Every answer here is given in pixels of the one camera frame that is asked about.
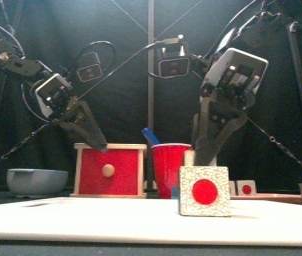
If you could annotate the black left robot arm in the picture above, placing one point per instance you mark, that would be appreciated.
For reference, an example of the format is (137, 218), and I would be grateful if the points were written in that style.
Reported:
(11, 61)

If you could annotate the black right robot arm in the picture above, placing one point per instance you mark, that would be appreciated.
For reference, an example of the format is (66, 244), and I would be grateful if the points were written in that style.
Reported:
(288, 11)

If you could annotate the large toy sushi roll block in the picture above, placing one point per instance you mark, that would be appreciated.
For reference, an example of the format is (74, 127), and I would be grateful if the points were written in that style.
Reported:
(205, 191)

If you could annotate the small toy sushi piece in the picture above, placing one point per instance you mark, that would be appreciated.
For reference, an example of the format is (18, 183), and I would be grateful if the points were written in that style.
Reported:
(246, 187)

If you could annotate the brown wooden plate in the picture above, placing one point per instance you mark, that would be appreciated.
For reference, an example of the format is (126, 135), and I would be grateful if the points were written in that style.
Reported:
(269, 198)

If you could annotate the white cutting board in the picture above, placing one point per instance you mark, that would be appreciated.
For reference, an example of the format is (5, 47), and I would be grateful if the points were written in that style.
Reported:
(128, 218)

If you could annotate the cream wooden block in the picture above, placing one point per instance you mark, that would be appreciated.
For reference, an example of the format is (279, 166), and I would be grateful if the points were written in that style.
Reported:
(189, 158)

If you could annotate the red plastic cup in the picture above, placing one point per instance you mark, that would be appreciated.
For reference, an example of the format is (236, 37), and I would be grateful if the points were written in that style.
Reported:
(169, 168)

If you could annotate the red wooden drawer box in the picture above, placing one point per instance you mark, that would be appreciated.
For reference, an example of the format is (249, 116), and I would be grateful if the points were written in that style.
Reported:
(109, 170)

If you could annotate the grey bowl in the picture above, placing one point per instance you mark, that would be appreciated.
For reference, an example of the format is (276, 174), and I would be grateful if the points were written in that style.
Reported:
(35, 181)

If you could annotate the small blue toy piece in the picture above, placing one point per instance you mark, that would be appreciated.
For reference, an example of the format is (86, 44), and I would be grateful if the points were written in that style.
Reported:
(174, 192)

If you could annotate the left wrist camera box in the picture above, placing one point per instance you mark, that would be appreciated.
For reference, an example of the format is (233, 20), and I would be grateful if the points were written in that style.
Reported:
(90, 69)

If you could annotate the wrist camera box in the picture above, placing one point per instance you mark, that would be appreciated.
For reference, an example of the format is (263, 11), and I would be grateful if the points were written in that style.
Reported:
(174, 66)
(90, 69)

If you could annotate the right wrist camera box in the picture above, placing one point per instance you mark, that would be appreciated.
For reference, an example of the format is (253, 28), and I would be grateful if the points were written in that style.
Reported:
(174, 66)

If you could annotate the grey vertical frame pole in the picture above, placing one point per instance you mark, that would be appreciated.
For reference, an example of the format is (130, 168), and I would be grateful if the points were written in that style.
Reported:
(152, 100)

